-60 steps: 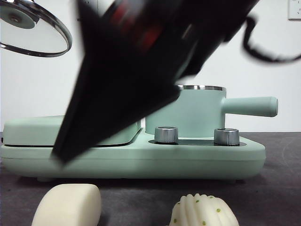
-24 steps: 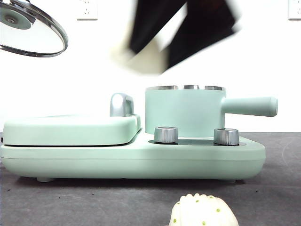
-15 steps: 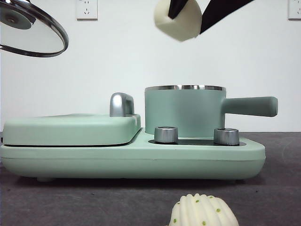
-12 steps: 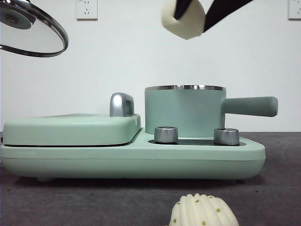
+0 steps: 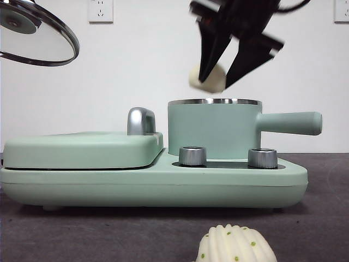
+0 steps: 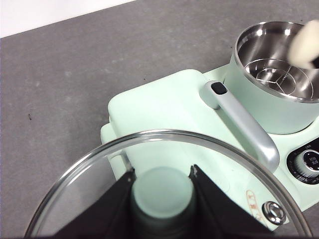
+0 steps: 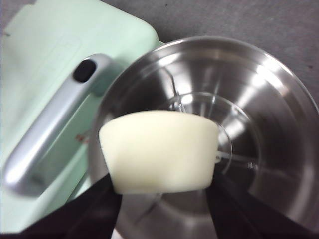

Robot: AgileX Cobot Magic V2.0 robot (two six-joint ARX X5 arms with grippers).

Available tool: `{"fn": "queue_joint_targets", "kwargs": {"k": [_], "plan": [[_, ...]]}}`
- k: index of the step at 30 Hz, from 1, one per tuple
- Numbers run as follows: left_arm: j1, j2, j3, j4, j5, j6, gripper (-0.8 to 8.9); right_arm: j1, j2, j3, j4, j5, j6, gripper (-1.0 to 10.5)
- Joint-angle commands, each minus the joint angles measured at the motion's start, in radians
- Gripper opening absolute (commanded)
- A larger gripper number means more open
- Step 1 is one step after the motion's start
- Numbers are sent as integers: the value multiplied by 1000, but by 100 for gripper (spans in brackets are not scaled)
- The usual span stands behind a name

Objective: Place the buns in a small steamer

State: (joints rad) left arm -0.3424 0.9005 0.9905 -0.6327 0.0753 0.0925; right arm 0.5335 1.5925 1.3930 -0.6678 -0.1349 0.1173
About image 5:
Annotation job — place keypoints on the black control panel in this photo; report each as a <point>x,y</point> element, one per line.
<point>226,164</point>

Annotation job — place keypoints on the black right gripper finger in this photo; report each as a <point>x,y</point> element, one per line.
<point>245,62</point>
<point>211,49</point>

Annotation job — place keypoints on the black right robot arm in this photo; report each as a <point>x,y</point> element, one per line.
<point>245,16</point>

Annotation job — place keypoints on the silver control knob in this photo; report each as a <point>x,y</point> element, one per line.
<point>192,156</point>
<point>262,157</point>

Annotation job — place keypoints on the glass pot lid green knob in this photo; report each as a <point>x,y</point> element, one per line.
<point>32,43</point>

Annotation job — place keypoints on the ridged white bun green dots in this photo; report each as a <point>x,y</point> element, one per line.
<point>234,245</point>

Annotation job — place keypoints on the mint green griddle cover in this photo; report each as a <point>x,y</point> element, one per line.
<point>81,150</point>

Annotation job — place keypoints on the smooth white steamed bun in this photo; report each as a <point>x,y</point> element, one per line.
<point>215,80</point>

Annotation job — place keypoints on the mint green breakfast machine base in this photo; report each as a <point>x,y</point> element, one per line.
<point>152,188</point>

